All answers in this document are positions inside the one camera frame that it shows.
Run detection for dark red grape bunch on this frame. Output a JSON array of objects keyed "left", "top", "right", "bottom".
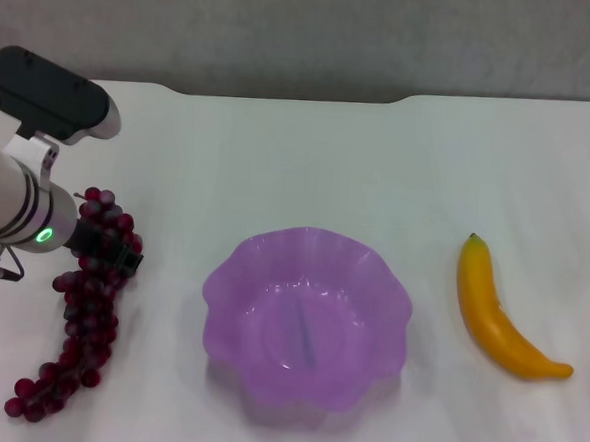
[{"left": 2, "top": 182, "right": 148, "bottom": 430}]

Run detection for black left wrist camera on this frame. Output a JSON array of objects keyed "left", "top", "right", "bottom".
[{"left": 0, "top": 45, "right": 128, "bottom": 150}]

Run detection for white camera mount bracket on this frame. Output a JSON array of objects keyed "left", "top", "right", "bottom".
[{"left": 0, "top": 130, "right": 61, "bottom": 187}]

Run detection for purple wavy plastic plate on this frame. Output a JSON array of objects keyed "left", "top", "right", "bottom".
[{"left": 194, "top": 219, "right": 420, "bottom": 432}]

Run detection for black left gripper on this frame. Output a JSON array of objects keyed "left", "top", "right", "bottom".
[{"left": 64, "top": 215, "right": 148, "bottom": 280}]

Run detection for yellow banana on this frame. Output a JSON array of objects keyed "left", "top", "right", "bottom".
[{"left": 450, "top": 232, "right": 583, "bottom": 383}]

